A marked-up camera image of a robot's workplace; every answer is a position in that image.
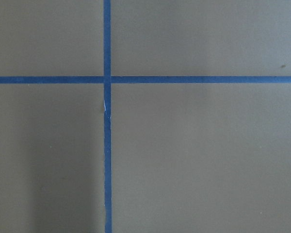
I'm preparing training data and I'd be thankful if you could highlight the brown paper table cover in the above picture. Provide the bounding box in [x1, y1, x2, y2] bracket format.
[0, 0, 291, 233]

